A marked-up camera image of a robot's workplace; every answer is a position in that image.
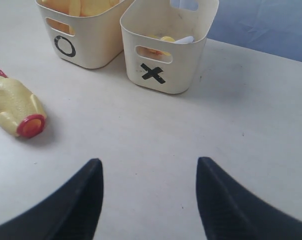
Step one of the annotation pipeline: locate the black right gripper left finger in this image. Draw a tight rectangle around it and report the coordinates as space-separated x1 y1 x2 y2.
0 158 104 240

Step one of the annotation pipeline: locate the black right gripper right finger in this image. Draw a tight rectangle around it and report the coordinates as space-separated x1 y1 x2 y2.
195 157 302 240

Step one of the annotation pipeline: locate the headless yellow rubber chicken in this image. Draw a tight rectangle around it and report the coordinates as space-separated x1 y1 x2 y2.
0 70 47 138

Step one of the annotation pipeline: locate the detached yellow chicken head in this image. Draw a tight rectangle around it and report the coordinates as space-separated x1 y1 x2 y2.
138 33 196 57

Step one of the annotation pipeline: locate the large yellow rubber chicken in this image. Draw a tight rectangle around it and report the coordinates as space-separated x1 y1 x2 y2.
39 0 84 35

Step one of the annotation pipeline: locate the yellow rubber chicken with head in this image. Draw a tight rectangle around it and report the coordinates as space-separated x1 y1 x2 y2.
80 0 120 17

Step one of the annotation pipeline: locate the cream bin marked O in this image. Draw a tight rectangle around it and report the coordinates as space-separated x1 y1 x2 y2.
36 0 132 69

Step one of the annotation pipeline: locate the cream bin marked X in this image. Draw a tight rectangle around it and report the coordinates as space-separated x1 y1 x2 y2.
120 0 219 94

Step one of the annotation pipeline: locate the grey backdrop curtain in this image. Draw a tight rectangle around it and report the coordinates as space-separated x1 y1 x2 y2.
170 0 302 65

